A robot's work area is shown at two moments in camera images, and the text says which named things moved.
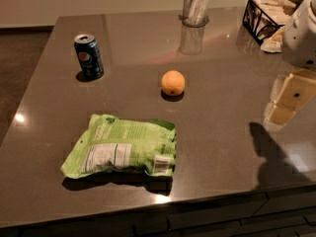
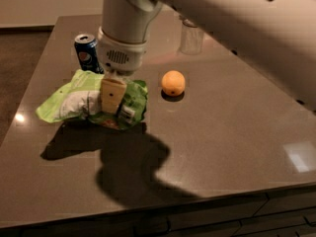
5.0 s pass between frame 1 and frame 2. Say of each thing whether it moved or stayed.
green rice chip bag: moved
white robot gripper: moved
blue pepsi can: stayed
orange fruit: stayed
